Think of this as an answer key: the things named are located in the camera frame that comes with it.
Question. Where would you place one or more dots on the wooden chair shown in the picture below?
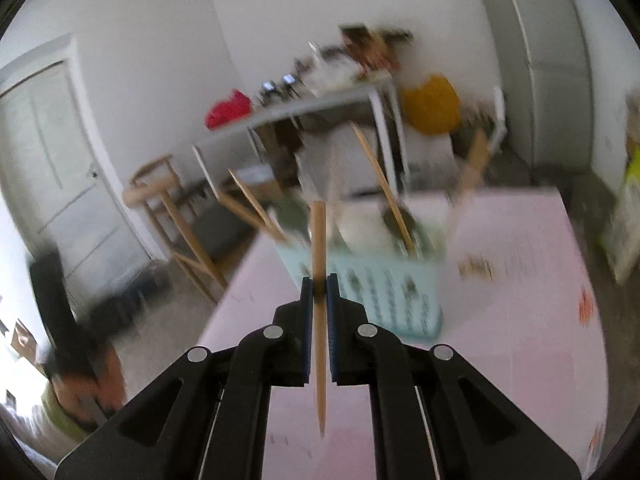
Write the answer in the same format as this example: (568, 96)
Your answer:
(165, 195)

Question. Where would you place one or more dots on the person's left forearm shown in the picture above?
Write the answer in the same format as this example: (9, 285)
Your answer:
(45, 425)

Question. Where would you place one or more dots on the silver refrigerator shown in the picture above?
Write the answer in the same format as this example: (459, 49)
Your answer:
(540, 60)

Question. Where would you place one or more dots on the pile of small boxes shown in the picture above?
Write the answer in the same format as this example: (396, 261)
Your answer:
(375, 47)

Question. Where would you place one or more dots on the yellow plastic bag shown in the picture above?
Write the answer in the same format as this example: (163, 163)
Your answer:
(432, 105)

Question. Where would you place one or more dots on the person's left hand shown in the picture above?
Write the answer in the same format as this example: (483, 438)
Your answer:
(112, 380)

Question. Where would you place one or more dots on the black electronic devices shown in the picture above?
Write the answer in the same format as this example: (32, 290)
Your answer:
(277, 83)

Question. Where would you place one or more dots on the white board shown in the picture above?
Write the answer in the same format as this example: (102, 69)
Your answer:
(498, 120)

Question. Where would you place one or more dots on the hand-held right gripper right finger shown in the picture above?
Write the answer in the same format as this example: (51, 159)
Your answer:
(331, 292)

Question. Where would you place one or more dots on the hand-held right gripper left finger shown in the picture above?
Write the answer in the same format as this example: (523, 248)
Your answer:
(307, 292)

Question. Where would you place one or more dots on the white door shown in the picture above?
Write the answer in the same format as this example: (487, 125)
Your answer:
(55, 170)

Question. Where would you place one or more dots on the white side table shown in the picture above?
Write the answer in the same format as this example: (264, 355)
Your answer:
(310, 107)

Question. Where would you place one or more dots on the printed rice bag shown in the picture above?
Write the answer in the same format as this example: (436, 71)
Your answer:
(625, 220)

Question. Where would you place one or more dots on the pink printed tablecloth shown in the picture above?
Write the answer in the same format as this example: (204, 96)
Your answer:
(500, 310)

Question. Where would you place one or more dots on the teal plastic utensil holder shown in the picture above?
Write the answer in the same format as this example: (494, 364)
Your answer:
(380, 290)

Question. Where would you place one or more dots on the red plastic bag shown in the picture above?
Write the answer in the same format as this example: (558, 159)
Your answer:
(229, 110)

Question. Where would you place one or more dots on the white plastic rice paddle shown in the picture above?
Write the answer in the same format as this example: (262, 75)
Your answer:
(362, 230)

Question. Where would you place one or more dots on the white box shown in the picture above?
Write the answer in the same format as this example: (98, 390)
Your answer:
(425, 160)

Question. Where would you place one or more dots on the white plastic bag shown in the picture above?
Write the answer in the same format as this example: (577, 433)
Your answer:
(332, 74)

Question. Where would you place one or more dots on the green bag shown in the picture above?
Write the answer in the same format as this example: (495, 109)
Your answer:
(475, 137)

